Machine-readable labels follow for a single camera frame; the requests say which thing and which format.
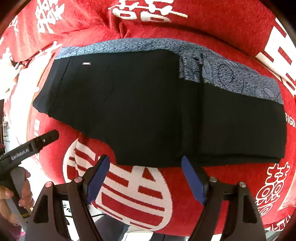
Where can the person's leg in jeans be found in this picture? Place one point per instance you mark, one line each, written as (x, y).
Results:
(108, 228)

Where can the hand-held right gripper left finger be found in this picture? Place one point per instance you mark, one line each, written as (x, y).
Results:
(98, 178)

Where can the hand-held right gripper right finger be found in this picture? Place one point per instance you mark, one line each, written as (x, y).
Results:
(193, 180)

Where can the person's left hand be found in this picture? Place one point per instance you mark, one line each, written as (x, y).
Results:
(26, 192)

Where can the black pants with blue-grey trim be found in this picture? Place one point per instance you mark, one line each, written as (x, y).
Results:
(138, 104)

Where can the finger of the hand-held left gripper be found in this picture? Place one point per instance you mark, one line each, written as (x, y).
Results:
(45, 139)

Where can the red printed blanket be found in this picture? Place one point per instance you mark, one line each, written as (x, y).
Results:
(208, 27)

